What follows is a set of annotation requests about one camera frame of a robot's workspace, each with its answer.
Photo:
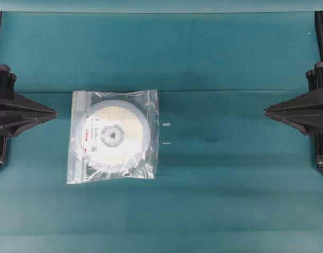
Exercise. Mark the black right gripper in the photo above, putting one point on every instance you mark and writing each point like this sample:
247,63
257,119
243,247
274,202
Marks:
305,110

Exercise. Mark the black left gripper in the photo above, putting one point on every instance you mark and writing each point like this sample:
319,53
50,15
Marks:
17,113

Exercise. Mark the clear plastic zip bag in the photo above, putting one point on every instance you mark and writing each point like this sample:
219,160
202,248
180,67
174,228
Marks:
146,101

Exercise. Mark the white component reel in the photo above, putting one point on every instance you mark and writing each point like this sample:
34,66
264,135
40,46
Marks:
117,136

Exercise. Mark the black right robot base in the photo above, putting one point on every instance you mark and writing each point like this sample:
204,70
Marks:
318,142

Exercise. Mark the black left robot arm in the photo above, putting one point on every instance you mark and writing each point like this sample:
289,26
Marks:
7,80

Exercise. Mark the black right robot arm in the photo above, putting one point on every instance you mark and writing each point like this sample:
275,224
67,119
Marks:
315,81

